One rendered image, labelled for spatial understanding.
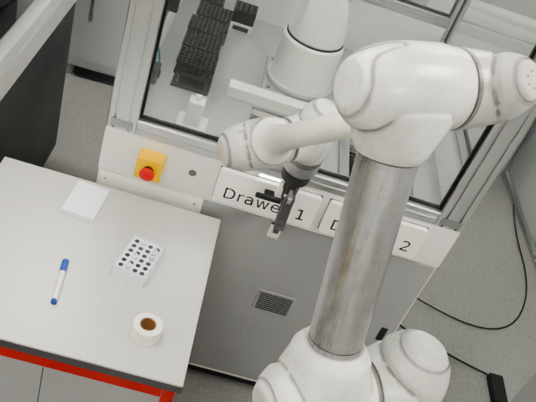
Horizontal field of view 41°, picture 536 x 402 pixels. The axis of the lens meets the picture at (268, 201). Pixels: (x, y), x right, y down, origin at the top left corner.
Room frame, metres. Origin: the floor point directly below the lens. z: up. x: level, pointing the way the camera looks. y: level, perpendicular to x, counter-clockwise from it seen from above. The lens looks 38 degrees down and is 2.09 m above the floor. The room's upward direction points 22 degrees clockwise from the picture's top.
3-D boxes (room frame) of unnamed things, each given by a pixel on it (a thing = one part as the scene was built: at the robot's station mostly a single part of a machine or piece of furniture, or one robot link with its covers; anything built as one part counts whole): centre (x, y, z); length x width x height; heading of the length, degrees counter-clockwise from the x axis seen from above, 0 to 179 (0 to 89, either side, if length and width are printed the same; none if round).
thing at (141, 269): (1.26, 0.25, 0.78); 0.12 x 0.08 x 0.04; 177
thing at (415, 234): (1.62, -0.30, 0.87); 0.29 x 0.02 x 0.11; 98
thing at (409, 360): (0.98, -0.38, 1.03); 0.18 x 0.16 x 0.22; 125
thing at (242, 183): (1.58, 0.01, 0.87); 0.29 x 0.02 x 0.11; 98
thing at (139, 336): (1.07, 0.15, 0.78); 0.07 x 0.07 x 0.04
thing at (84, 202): (1.41, 0.45, 0.77); 0.13 x 0.09 x 0.02; 4
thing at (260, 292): (2.06, 0.03, 0.40); 1.03 x 0.95 x 0.80; 98
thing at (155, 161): (1.51, 0.33, 0.88); 0.07 x 0.05 x 0.07; 98
